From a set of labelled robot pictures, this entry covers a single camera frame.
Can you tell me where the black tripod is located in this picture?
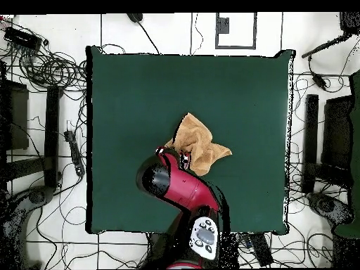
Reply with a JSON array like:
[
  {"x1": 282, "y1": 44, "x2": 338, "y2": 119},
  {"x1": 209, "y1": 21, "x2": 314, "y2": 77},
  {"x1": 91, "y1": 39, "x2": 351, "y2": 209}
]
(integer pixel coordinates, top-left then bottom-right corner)
[{"x1": 301, "y1": 11, "x2": 360, "y2": 59}]

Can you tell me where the dark panel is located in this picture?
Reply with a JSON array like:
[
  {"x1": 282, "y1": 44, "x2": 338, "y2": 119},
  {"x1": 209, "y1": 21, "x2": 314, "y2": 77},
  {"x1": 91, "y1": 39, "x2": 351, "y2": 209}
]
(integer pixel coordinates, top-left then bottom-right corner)
[
  {"x1": 321, "y1": 95, "x2": 354, "y2": 171},
  {"x1": 0, "y1": 79, "x2": 30, "y2": 151}
]

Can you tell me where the long black power strip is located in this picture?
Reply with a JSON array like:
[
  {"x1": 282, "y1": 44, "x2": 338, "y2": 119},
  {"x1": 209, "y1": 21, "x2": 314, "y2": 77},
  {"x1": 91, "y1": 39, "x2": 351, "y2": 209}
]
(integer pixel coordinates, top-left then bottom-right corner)
[{"x1": 248, "y1": 232, "x2": 274, "y2": 267}]

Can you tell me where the green cloth beside table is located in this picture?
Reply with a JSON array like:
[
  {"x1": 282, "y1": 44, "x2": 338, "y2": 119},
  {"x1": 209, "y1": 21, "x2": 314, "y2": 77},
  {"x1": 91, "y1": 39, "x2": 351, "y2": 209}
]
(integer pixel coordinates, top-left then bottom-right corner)
[{"x1": 334, "y1": 70, "x2": 360, "y2": 240}]

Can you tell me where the black stand bar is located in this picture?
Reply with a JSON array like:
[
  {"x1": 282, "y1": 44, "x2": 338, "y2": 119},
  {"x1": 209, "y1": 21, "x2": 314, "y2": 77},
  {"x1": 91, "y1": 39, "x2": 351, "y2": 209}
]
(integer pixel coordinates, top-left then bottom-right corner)
[
  {"x1": 43, "y1": 84, "x2": 64, "y2": 188},
  {"x1": 302, "y1": 94, "x2": 320, "y2": 195}
]

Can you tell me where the thin black cable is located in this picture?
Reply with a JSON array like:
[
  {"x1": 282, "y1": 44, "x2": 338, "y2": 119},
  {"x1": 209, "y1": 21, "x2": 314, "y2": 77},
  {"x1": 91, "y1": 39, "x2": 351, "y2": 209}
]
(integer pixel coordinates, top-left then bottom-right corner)
[{"x1": 137, "y1": 20, "x2": 162, "y2": 55}]

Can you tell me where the coiled black cable bundle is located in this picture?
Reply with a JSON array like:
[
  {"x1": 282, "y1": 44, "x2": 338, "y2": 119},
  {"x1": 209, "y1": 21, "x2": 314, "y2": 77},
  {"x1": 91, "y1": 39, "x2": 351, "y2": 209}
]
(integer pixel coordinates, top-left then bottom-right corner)
[{"x1": 16, "y1": 47, "x2": 88, "y2": 91}]

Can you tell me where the grey stand base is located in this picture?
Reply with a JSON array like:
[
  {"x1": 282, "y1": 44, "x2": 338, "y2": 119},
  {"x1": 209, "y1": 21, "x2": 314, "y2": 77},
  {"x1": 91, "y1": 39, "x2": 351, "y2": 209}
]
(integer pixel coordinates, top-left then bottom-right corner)
[
  {"x1": 306, "y1": 192, "x2": 355, "y2": 226},
  {"x1": 0, "y1": 185, "x2": 56, "y2": 269}
]

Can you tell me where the dark grey square plate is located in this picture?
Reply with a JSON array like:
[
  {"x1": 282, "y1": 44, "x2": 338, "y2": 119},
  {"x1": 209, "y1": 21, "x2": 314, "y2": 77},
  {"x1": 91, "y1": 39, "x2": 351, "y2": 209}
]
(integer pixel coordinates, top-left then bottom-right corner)
[{"x1": 216, "y1": 17, "x2": 230, "y2": 34}]

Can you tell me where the dark green table cloth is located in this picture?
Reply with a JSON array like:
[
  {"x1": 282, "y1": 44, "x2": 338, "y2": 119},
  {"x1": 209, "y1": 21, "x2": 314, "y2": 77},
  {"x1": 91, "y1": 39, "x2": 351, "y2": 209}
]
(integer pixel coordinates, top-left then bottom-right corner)
[{"x1": 85, "y1": 45, "x2": 296, "y2": 236}]

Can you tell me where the black power adapter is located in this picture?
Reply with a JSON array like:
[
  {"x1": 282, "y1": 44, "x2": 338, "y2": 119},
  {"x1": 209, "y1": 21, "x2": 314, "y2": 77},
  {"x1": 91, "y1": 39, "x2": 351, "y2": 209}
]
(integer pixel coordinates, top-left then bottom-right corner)
[{"x1": 310, "y1": 72, "x2": 328, "y2": 91}]

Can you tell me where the black electronics box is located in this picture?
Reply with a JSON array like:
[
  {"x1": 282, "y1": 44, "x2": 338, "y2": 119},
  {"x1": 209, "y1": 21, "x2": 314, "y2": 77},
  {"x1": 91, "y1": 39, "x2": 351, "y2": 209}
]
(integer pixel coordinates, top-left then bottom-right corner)
[{"x1": 4, "y1": 26, "x2": 43, "y2": 51}]

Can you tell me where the tan terry towel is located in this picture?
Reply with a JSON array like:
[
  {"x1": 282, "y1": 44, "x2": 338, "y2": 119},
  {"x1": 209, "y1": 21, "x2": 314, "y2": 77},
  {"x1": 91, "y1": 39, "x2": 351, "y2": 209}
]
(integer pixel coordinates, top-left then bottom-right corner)
[{"x1": 164, "y1": 112, "x2": 233, "y2": 177}]

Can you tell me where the grey square floor frame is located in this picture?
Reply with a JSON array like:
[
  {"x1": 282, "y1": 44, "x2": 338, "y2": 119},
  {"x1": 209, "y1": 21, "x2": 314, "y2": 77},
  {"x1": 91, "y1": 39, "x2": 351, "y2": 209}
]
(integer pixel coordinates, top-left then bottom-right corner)
[{"x1": 214, "y1": 12, "x2": 257, "y2": 51}]

